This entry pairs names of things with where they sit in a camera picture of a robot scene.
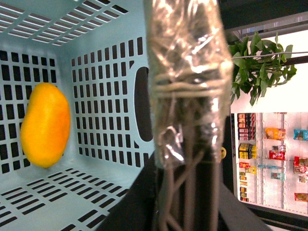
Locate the green potted plant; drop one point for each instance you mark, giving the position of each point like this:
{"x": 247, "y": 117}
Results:
{"x": 259, "y": 64}

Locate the brown basket handle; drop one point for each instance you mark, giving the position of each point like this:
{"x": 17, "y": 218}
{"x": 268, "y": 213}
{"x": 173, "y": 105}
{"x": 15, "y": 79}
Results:
{"x": 190, "y": 74}

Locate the light blue plastic basket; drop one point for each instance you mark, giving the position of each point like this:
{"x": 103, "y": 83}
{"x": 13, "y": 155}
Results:
{"x": 94, "y": 52}

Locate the yellow mango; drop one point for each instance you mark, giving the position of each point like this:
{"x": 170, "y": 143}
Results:
{"x": 46, "y": 126}

